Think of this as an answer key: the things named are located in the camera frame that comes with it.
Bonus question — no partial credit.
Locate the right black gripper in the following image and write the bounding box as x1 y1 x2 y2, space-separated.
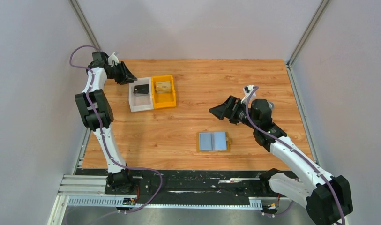
209 96 258 131

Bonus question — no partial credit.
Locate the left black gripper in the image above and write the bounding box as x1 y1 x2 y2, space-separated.
108 61 138 86

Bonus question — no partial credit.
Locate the black card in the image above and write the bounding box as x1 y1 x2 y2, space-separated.
133 84 150 96

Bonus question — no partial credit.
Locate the yellow leather card holder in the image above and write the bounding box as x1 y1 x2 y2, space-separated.
196 131 232 153

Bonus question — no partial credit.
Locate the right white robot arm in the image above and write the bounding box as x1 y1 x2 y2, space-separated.
209 96 354 225

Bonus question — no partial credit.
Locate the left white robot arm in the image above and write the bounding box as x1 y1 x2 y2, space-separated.
75 51 137 194

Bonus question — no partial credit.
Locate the white plastic bin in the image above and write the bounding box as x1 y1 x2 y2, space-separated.
128 77 154 112

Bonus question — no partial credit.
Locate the glitter silver microphone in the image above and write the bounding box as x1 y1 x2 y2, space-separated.
268 102 274 110

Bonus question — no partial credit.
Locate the yellow plastic bin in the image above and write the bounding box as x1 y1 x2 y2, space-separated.
151 75 177 109

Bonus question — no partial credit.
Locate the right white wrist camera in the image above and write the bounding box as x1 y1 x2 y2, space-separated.
241 85 259 103

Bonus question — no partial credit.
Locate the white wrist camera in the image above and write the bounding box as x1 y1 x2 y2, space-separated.
108 52 120 67
241 85 259 103

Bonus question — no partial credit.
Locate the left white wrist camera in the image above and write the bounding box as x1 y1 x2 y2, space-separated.
108 52 120 67

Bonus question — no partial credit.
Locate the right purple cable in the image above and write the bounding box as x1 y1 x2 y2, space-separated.
245 86 347 225

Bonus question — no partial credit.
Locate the purple cable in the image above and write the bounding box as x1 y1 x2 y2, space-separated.
245 86 347 225
69 45 164 214

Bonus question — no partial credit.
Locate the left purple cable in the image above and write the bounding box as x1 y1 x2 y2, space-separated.
69 45 164 214

